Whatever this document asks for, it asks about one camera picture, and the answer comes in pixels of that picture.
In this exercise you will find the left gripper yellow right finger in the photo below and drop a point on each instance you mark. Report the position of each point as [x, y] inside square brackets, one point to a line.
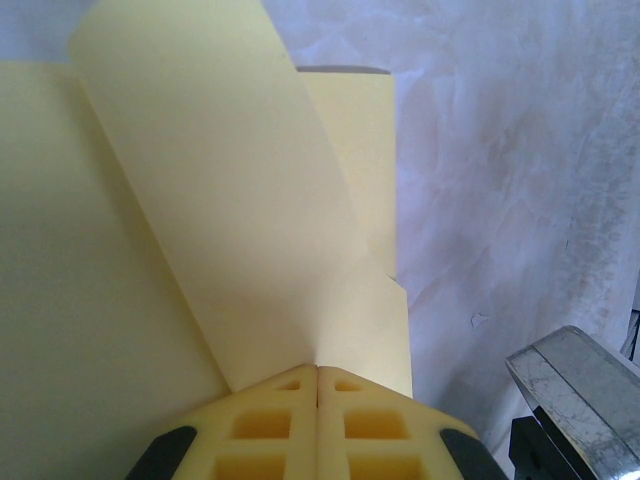
[375, 430]

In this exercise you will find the yellow paper sheet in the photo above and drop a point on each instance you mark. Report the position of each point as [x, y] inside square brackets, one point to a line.
[200, 200]

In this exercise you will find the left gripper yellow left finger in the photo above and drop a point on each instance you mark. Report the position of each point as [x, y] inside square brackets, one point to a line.
[260, 430]

